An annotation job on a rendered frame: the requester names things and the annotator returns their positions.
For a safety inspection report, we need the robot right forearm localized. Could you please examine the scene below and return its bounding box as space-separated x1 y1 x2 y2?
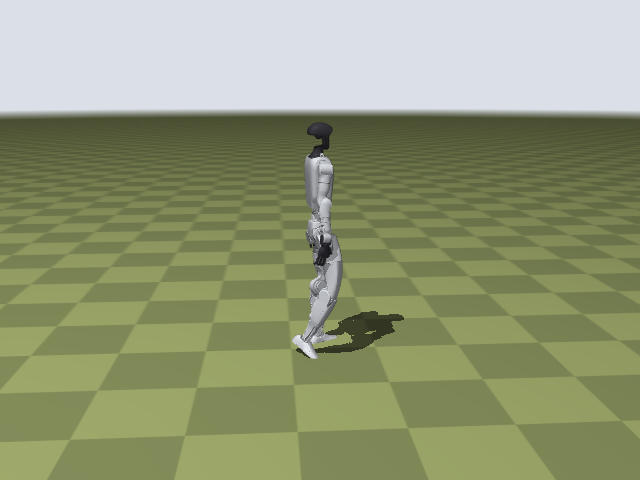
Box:
318 199 332 243

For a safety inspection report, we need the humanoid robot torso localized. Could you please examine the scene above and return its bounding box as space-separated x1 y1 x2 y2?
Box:
304 153 334 242

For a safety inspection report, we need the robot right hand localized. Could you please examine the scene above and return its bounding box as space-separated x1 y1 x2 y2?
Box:
313 235 332 266

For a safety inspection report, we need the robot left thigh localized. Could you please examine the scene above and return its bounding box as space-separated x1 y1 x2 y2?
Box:
306 230 327 295

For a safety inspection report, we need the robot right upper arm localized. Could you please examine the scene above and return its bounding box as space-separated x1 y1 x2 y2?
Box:
317 161 333 208

